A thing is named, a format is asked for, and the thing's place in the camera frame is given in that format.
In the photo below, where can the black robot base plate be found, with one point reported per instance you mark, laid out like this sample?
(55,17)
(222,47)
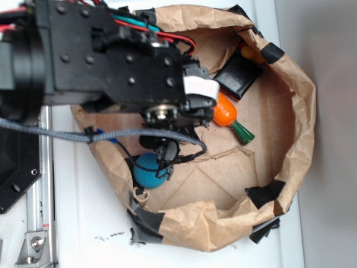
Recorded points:
(20,166)

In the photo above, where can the blue ball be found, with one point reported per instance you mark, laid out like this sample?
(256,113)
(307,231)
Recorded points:
(146,172)

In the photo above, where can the brown paper bag tray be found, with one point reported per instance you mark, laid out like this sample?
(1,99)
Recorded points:
(233,190)

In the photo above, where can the yellow ball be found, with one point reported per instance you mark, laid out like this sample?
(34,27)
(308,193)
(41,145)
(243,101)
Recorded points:
(247,52)

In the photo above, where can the orange plastic carrot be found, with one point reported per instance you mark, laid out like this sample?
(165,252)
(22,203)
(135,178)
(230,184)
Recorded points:
(225,115)

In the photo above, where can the aluminium rail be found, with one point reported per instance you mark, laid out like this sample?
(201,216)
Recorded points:
(41,199)

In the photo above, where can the metal corner bracket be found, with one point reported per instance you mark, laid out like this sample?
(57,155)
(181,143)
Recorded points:
(35,251)

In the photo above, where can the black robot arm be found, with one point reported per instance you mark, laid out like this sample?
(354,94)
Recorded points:
(19,91)

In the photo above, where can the black rectangular block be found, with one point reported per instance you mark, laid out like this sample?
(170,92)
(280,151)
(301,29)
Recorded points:
(237,76)

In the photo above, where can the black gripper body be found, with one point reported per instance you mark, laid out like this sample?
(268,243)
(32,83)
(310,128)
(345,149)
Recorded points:
(87,56)

